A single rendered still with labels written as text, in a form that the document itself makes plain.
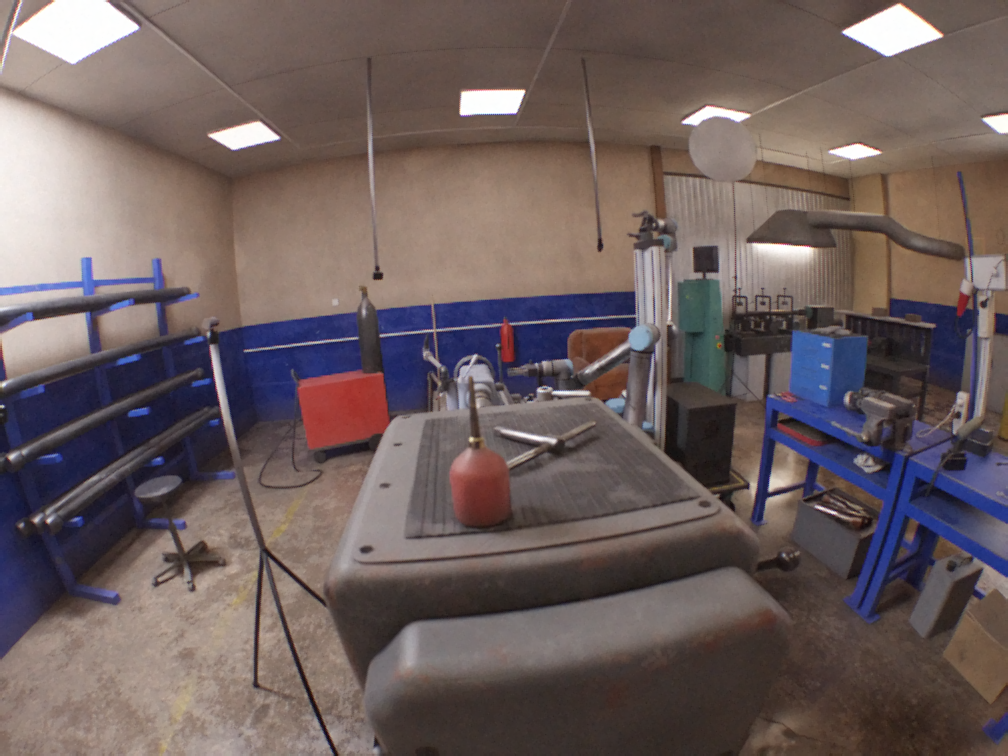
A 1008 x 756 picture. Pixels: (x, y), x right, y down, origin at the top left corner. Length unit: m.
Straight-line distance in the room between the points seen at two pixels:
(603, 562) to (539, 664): 0.13
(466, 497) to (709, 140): 4.58
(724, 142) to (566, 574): 4.56
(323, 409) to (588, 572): 4.04
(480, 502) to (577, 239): 5.54
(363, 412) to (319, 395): 0.47
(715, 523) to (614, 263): 5.64
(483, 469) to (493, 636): 0.17
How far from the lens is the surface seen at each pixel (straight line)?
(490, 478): 0.46
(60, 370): 3.29
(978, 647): 2.44
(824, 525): 2.81
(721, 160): 4.84
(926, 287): 8.20
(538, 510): 0.51
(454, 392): 1.97
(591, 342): 5.56
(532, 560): 0.45
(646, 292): 2.76
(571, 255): 5.87
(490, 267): 5.68
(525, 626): 0.43
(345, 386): 4.36
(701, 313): 5.69
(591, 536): 0.47
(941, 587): 2.46
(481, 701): 0.42
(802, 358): 2.87
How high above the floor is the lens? 1.59
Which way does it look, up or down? 13 degrees down
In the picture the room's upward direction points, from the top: 4 degrees counter-clockwise
